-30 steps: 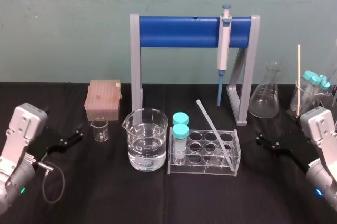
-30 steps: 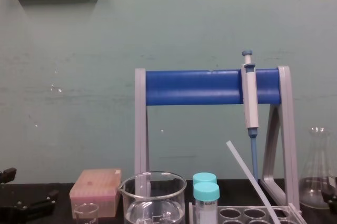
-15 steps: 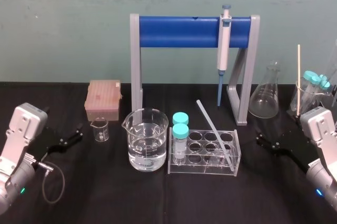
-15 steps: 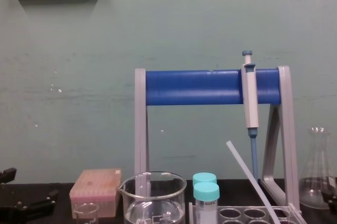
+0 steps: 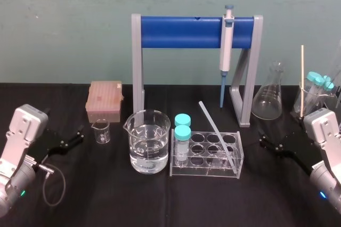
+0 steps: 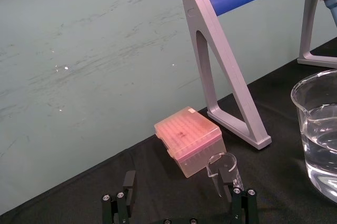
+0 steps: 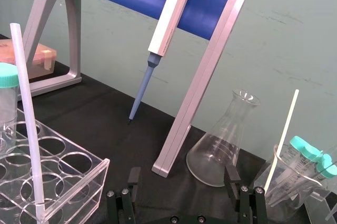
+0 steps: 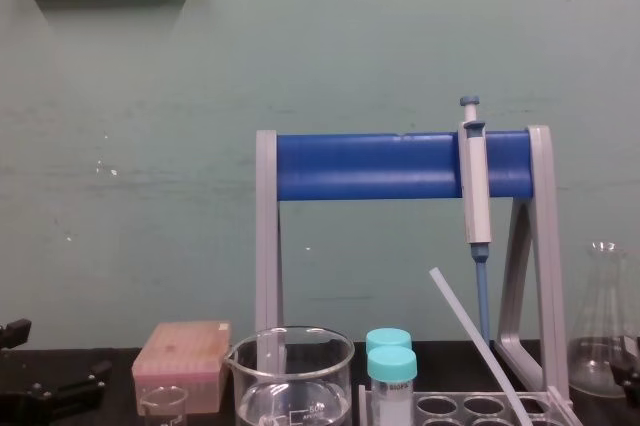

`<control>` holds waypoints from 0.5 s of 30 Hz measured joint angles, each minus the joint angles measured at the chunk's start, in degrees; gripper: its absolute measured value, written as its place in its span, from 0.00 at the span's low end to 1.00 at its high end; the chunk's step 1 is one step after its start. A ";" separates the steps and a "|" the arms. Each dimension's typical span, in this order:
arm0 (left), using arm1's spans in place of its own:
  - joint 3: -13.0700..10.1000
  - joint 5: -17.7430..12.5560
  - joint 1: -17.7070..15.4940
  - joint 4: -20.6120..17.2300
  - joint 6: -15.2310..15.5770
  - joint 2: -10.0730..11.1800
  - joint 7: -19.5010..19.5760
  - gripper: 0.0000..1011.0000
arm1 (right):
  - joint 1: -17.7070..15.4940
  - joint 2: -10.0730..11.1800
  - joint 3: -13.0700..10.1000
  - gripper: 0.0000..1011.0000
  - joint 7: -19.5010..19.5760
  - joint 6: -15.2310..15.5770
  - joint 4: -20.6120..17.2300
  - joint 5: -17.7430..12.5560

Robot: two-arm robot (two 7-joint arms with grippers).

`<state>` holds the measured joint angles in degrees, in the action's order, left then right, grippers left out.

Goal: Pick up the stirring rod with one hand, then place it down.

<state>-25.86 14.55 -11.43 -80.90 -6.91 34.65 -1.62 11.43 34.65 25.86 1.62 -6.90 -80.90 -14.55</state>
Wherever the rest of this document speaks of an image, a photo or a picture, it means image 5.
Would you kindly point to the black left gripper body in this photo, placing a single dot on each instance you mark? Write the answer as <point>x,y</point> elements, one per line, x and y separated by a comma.
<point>49,141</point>

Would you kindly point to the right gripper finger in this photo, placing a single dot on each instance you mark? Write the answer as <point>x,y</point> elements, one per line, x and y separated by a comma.
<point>298,120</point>
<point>273,145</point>

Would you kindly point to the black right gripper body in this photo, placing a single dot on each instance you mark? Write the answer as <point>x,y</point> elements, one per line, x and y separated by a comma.
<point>299,148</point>

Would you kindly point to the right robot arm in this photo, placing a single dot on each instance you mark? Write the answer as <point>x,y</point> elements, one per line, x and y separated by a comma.
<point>319,125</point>

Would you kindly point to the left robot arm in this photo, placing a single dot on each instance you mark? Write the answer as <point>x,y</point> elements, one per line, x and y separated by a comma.
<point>24,123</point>

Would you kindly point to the clear glass stirring rod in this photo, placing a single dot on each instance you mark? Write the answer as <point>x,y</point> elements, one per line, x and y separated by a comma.
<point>213,126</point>

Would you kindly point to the glass beaker holding tubes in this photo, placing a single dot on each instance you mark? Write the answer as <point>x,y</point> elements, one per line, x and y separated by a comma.
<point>310,101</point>

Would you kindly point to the small empty glass beaker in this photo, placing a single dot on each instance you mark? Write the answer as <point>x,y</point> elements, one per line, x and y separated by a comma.
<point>102,137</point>

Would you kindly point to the clear glass conical flask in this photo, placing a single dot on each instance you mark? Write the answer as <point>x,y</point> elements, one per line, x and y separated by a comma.
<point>267,104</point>

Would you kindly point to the thin wooden stick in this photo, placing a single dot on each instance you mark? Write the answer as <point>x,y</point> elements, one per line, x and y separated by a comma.
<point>302,77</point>

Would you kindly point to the teal-capped clear sample tube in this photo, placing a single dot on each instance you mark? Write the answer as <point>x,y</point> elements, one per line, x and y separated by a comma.
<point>328,85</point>
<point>183,119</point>
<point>182,132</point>
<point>314,77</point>

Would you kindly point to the translucent pink pipette tip box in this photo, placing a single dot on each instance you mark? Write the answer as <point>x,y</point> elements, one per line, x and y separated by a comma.
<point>104,99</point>

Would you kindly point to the black table cloth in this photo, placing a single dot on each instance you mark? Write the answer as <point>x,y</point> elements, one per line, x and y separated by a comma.
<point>106,197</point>

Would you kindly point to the clear acrylic tube rack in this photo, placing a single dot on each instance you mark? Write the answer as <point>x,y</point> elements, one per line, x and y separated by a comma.
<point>202,171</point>

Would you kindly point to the large glass beaker with water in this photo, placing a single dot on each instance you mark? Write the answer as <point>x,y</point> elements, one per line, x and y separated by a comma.
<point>149,155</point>

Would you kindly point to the white pipette with blue tip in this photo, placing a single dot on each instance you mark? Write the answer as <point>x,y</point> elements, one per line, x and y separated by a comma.
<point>226,51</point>

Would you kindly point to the grey stand with blue bar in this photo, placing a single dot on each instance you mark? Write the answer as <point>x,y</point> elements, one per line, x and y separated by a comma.
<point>181,31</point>

